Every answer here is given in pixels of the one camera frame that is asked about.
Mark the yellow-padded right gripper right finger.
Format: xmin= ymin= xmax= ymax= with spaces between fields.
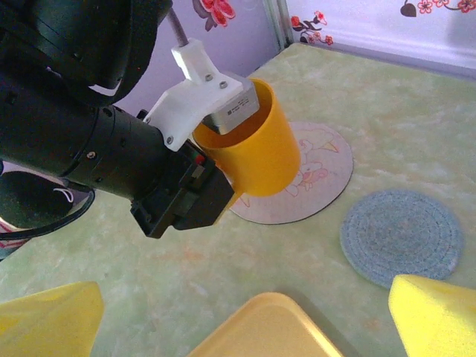
xmin=388 ymin=274 xmax=476 ymax=357

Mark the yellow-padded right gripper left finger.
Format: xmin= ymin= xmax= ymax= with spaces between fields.
xmin=0 ymin=280 xmax=105 ymax=357

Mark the blue-grey woven coaster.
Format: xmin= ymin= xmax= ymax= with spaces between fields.
xmin=340 ymin=189 xmax=465 ymax=291

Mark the yellow cup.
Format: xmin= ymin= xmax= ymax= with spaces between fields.
xmin=191 ymin=77 xmax=301 ymax=216

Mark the cartoon printed round coaster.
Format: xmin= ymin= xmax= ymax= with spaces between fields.
xmin=228 ymin=120 xmax=355 ymax=225

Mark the yellow plastic tray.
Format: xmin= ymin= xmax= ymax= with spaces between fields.
xmin=185 ymin=292 xmax=345 ymax=357

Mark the thin black left wrist cable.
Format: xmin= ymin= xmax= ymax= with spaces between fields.
xmin=0 ymin=185 xmax=96 ymax=242

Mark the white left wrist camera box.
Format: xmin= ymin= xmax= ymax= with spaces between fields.
xmin=143 ymin=36 xmax=261 ymax=152

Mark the aluminium corner post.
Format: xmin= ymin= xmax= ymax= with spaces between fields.
xmin=262 ymin=0 xmax=295 ymax=57

